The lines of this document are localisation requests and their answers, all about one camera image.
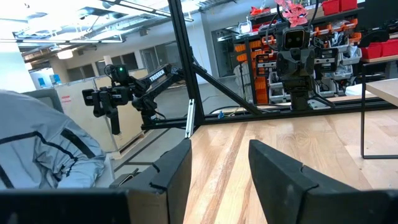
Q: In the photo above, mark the red storage bin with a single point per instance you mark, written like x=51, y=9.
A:
x=331, y=7
x=371, y=51

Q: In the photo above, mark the black robot on stand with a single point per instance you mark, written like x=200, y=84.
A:
x=342, y=40

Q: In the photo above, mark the person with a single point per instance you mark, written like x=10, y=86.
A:
x=37, y=140

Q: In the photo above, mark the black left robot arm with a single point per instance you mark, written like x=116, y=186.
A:
x=300, y=99

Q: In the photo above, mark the wooden shelf with black frame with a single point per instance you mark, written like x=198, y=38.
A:
x=385, y=88

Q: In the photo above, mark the pink artificial flower bunch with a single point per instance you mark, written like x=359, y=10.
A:
x=293, y=14

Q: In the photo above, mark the beige partition panel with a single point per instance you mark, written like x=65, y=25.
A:
x=77, y=105

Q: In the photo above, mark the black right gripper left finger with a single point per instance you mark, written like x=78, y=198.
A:
x=174, y=174

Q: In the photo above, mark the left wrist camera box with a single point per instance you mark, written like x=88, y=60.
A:
x=294, y=39

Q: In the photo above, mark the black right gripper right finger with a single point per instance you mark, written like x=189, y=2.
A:
x=276, y=186

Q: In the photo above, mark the black neighbouring robot arm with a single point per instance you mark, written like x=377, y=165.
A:
x=155, y=76

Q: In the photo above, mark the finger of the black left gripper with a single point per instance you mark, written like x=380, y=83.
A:
x=281, y=63
x=311, y=62

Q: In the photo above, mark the black aluminium rig frame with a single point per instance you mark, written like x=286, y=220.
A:
x=186, y=62

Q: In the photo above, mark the white strip on frame post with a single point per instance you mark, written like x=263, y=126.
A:
x=189, y=121

